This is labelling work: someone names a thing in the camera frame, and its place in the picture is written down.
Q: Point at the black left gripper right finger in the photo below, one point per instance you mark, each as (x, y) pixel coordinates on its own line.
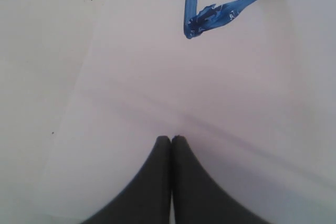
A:
(197, 198)

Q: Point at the white paper sheet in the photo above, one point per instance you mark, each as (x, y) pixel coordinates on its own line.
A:
(254, 98)

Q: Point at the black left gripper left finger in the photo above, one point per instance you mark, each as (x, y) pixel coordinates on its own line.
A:
(147, 197)

